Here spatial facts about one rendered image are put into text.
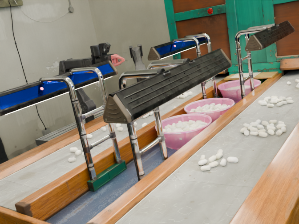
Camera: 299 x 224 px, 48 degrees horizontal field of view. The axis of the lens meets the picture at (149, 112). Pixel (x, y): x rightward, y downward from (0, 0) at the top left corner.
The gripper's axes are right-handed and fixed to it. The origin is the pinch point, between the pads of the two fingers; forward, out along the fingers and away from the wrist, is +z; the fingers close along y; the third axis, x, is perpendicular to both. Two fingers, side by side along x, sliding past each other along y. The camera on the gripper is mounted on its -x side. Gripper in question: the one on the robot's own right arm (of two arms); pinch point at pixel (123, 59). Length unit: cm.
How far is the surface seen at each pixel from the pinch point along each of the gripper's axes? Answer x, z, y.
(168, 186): 32, 66, -65
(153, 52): -1.3, 15.1, 8.5
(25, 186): 33, 11, -82
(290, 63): 23, 68, 82
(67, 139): 31, -8, -43
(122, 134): 32.8, 14.6, -27.7
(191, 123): 32, 43, -9
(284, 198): 29, 101, -65
